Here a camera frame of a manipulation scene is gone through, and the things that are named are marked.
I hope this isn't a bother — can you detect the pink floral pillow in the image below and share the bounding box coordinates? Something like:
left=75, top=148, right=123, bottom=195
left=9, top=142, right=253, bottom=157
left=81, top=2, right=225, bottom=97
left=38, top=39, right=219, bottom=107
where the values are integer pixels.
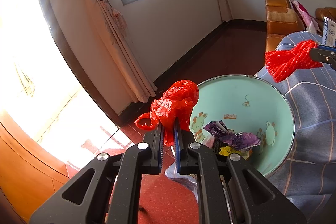
left=287, top=0, right=315, bottom=30

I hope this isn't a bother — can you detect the brown leather sofa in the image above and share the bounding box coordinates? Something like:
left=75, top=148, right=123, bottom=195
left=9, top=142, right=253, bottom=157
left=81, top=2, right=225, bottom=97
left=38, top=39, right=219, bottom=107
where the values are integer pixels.
left=263, top=0, right=306, bottom=67
left=315, top=7, right=336, bottom=25

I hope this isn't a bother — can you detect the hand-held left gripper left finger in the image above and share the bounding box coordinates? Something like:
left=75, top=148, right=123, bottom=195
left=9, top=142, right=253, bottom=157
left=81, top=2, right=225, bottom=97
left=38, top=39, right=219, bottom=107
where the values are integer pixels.
left=29, top=122, right=165, bottom=224

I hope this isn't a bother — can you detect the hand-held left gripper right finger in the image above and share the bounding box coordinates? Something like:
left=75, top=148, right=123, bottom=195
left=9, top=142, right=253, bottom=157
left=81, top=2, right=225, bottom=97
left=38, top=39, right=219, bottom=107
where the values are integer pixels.
left=173, top=118, right=306, bottom=224

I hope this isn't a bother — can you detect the mint green cartoon basin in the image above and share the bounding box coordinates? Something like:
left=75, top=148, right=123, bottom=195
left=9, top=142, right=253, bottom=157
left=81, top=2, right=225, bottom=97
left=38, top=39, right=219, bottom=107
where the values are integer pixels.
left=188, top=75, right=296, bottom=178

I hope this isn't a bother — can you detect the purple wrapper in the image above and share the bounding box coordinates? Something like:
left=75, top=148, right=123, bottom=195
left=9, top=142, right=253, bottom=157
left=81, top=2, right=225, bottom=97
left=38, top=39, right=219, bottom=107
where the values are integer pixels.
left=203, top=120, right=261, bottom=151

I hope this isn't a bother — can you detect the wooden door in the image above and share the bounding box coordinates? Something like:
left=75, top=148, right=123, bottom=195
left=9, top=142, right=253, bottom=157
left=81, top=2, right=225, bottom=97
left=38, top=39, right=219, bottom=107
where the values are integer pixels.
left=0, top=119, right=72, bottom=222

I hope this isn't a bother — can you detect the red net bundle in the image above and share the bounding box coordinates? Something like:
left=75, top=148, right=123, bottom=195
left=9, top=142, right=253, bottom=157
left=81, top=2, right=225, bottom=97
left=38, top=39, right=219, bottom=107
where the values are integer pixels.
left=265, top=40, right=324, bottom=83

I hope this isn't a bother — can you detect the pink curtain with tassel tieback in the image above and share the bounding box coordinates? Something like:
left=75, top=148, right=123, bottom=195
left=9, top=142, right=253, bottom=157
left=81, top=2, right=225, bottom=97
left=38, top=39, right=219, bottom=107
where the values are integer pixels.
left=70, top=0, right=158, bottom=104

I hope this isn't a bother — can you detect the white milk carton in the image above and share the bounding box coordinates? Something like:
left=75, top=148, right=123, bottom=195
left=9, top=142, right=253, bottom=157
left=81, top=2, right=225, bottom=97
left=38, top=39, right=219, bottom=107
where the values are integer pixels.
left=322, top=15, right=336, bottom=47

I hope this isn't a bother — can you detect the red plastic bag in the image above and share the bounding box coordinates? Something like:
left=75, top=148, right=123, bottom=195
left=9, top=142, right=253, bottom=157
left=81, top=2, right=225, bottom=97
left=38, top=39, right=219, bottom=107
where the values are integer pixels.
left=134, top=80, right=200, bottom=147

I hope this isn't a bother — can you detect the black net bundle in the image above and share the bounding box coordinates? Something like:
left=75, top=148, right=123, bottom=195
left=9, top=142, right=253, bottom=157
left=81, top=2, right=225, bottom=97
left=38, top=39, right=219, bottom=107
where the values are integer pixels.
left=212, top=139, right=223, bottom=154

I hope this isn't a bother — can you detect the yellow wrapper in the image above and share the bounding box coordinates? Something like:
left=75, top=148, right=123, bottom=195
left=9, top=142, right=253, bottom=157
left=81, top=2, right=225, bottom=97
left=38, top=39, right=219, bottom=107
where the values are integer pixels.
left=219, top=147, right=243, bottom=157

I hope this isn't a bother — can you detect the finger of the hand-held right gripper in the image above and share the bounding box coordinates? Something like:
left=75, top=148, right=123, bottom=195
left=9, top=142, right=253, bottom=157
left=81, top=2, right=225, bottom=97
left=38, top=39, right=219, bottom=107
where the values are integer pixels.
left=314, top=44, right=336, bottom=52
left=309, top=50, right=336, bottom=69

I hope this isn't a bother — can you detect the blue plaid tablecloth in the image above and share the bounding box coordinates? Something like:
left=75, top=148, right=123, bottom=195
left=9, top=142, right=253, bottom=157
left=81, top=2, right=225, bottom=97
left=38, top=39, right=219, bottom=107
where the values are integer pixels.
left=253, top=30, right=336, bottom=216

